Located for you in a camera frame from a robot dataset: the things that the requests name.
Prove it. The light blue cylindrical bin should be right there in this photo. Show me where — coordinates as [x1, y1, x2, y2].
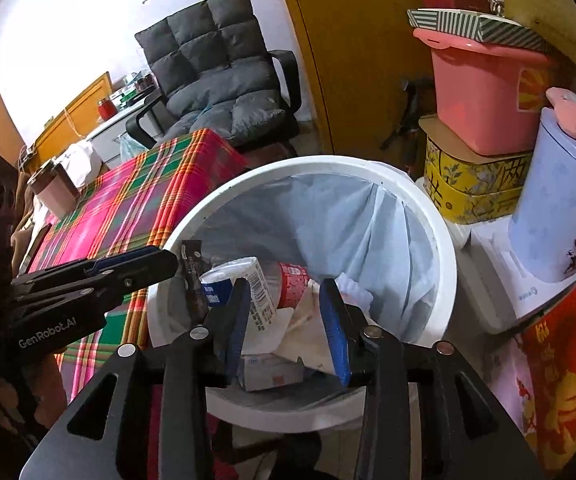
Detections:
[508, 107, 576, 283]

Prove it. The white yogurt cup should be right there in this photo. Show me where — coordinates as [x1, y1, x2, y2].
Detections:
[199, 256, 281, 331]

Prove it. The plaid tablecloth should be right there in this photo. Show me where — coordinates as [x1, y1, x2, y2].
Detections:
[28, 129, 249, 401]

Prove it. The wooden bed headboard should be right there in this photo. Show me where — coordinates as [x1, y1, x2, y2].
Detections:
[33, 71, 114, 161]

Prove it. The white trash bin with liner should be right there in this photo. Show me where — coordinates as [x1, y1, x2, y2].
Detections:
[145, 155, 458, 433]

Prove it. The pink mug with brown lid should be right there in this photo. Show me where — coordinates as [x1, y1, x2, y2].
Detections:
[27, 158, 81, 216]

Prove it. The white foam fruit net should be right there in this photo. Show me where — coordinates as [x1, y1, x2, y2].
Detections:
[335, 272, 375, 313]

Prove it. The red flat box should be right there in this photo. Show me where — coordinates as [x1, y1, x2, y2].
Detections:
[420, 0, 506, 13]

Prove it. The red and gold banner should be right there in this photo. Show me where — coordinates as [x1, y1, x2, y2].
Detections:
[520, 270, 576, 476]

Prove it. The yellow wooden wardrobe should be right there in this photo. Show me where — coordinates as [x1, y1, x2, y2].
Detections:
[270, 0, 576, 171]

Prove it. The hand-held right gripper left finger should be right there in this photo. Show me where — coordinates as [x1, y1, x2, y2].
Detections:
[18, 277, 253, 480]

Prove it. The yellow patterned box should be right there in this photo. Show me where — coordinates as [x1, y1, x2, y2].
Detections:
[418, 115, 536, 226]

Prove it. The pink milk carton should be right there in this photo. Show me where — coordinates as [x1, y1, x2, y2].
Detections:
[240, 352, 309, 392]

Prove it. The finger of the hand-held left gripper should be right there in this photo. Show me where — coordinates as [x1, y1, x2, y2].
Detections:
[10, 249, 179, 311]
[15, 246, 161, 286]

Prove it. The pale plastic bag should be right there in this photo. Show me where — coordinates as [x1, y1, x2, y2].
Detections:
[118, 132, 149, 163]

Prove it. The beige paper bag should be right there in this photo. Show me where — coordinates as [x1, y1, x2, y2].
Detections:
[278, 285, 339, 376]

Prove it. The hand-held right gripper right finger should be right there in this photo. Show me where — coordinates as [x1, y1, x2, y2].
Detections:
[319, 278, 543, 480]

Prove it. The white bedding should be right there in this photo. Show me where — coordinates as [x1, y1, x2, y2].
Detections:
[55, 140, 104, 176]

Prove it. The brown snack wrapper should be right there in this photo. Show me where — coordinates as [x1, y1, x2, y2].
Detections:
[180, 240, 211, 321]

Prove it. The pink plastic storage box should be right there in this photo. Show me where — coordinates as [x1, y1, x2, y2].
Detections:
[413, 27, 558, 157]

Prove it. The white appliance box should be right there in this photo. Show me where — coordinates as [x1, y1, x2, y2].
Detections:
[448, 220, 576, 336]

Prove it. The grey padded chair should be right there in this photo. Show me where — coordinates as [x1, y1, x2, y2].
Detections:
[125, 0, 303, 153]

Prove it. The white bedside cabinet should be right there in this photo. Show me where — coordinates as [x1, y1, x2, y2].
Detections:
[85, 92, 161, 161]

